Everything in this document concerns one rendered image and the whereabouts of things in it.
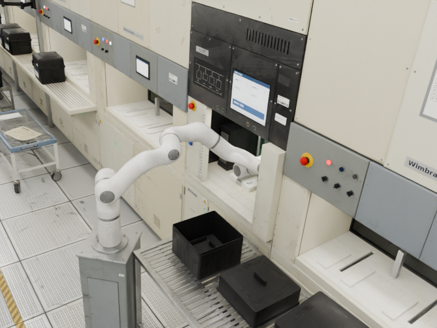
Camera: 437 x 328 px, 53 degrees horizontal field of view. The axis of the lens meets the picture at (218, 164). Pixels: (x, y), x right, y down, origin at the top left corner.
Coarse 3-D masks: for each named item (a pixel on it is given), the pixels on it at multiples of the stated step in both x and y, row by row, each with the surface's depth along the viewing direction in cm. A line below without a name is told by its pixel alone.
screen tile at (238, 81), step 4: (236, 80) 228; (240, 80) 226; (244, 80) 223; (236, 84) 229; (240, 84) 226; (244, 84) 224; (248, 84) 221; (244, 88) 225; (248, 88) 222; (236, 92) 231; (240, 92) 228; (248, 92) 223; (236, 96) 232; (240, 96) 229; (244, 96) 226; (244, 100) 227
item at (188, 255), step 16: (176, 224) 232; (192, 224) 239; (208, 224) 247; (224, 224) 239; (176, 240) 230; (192, 240) 241; (208, 240) 247; (224, 240) 243; (240, 240) 225; (192, 256) 218; (208, 256) 216; (224, 256) 224; (240, 256) 231; (192, 272) 222; (208, 272) 221
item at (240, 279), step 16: (224, 272) 212; (240, 272) 212; (256, 272) 209; (272, 272) 214; (224, 288) 209; (240, 288) 203; (256, 288) 203; (272, 288) 204; (288, 288) 205; (240, 304) 200; (256, 304) 195; (272, 304) 196; (288, 304) 204; (256, 320) 194
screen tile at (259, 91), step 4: (252, 84) 219; (252, 88) 219; (256, 88) 217; (260, 88) 215; (252, 92) 220; (256, 92) 218; (260, 92) 215; (260, 96) 216; (264, 96) 214; (252, 100) 222; (256, 100) 219; (264, 100) 214; (252, 104) 222; (256, 104) 220; (260, 104) 217; (264, 104) 215; (260, 108) 218; (264, 108) 216
